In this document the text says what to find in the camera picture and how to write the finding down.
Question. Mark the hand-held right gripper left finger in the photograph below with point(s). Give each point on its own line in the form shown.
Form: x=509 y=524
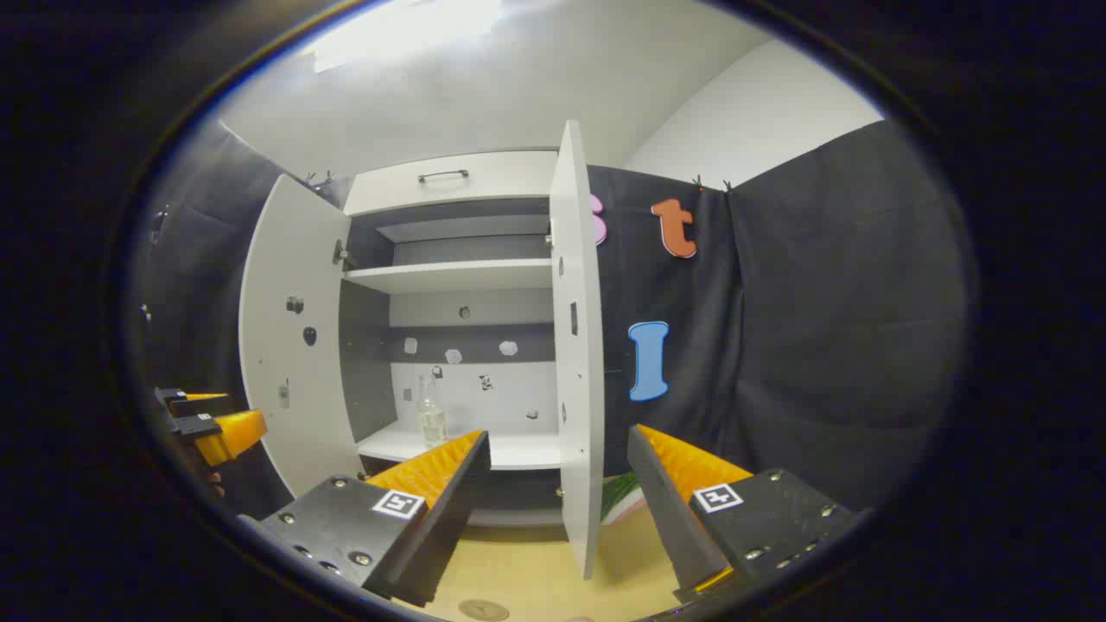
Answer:
x=449 y=501

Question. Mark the black backdrop cloth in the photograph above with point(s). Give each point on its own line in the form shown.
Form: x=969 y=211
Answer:
x=821 y=302

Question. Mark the round brown coaster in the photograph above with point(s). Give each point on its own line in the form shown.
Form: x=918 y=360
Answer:
x=484 y=610

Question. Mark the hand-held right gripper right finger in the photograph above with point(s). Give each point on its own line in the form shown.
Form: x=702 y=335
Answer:
x=665 y=510

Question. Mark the toy watermelon slice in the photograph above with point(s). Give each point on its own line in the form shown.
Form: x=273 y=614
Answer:
x=624 y=501

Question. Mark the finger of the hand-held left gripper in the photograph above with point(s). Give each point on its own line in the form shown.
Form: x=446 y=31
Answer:
x=233 y=432
x=194 y=403

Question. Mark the white cabinet drawer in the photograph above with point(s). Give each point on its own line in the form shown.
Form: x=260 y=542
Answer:
x=501 y=177

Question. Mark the white cabinet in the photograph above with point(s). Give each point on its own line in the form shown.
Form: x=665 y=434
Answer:
x=449 y=345

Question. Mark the white cabinet shelf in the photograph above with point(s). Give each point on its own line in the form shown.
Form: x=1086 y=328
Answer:
x=449 y=275

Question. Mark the white cabinet door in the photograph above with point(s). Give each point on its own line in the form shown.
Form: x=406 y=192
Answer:
x=577 y=389
x=285 y=363

